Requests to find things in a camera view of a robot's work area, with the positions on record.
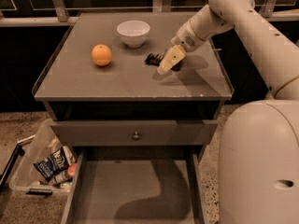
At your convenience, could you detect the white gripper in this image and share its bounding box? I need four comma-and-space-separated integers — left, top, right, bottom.
157, 20, 206, 75

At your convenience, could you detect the black rxbar chocolate bar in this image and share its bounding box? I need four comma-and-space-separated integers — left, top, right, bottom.
145, 53, 182, 71

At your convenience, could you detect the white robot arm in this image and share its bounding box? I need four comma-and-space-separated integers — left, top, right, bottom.
157, 0, 299, 224

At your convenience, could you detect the grey drawer cabinet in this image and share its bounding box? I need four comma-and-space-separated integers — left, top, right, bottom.
32, 11, 235, 224

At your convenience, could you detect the round metal drawer knob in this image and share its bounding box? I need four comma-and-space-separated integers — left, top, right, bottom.
132, 132, 140, 141

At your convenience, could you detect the grey top drawer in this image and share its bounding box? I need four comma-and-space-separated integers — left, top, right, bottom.
51, 120, 218, 147

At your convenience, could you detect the grey open middle drawer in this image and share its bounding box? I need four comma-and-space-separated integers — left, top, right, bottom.
61, 147, 207, 224

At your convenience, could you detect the white ceramic bowl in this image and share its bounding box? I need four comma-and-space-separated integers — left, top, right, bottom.
117, 21, 150, 48

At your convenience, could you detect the orange fruit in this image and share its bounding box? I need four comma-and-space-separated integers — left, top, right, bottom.
92, 45, 112, 66

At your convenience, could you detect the blue kettle chips bag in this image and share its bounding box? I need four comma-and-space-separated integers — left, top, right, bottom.
34, 147, 70, 181

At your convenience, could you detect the clear plastic storage bin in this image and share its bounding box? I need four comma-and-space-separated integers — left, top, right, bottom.
9, 119, 77, 193

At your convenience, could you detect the metal railing frame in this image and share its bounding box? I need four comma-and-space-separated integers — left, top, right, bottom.
0, 0, 299, 28

